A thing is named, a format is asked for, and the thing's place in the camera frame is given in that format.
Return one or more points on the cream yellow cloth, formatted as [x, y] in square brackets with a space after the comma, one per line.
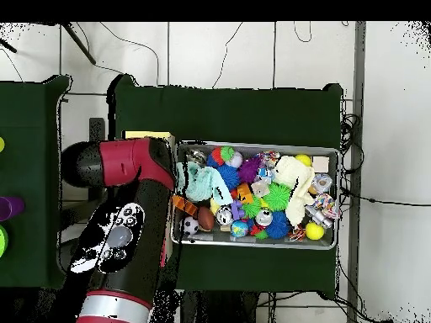
[296, 175]

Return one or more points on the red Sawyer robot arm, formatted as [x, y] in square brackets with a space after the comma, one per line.
[134, 235]

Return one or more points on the purple plastic cup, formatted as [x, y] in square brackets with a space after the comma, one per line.
[17, 205]
[4, 209]

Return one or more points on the blue spiky rubber ball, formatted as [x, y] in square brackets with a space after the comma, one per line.
[277, 225]

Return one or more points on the dark green tablecloth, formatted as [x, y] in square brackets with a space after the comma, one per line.
[235, 114]
[30, 168]

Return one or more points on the long orange toy block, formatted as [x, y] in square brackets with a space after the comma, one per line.
[187, 206]

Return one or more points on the wooden box with three holes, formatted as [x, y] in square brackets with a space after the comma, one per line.
[148, 134]

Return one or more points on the mint green cloth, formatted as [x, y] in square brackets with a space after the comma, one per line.
[202, 183]

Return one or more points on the lime green ball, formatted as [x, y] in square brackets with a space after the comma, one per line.
[1, 144]

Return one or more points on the brown toy football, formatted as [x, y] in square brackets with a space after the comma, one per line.
[206, 218]

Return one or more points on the blue globe ball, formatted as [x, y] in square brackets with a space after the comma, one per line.
[239, 228]

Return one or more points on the silver mesh bin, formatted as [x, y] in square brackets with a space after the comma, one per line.
[222, 238]

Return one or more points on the black tripod leg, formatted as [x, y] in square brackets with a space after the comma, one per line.
[8, 46]
[79, 43]

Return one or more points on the yellow ball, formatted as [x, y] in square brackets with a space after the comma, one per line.
[304, 159]
[315, 231]

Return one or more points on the purple spiky rubber ball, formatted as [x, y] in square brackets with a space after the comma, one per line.
[249, 170]

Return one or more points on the black and white soccer ball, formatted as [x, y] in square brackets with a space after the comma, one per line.
[191, 225]

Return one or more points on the lime green plastic cup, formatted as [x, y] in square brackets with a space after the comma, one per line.
[2, 240]

